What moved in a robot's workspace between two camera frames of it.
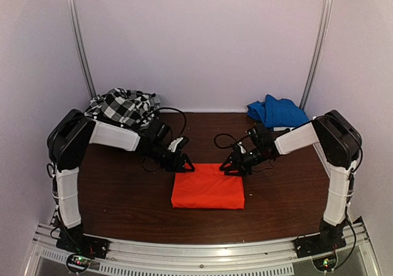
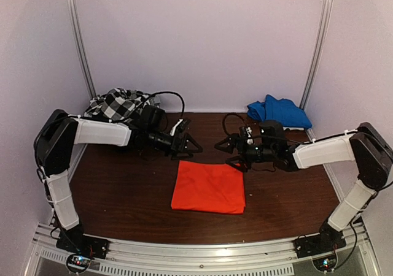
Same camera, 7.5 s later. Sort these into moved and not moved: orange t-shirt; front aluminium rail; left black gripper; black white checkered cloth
Moved: left black gripper
Not moved: front aluminium rail; black white checkered cloth; orange t-shirt
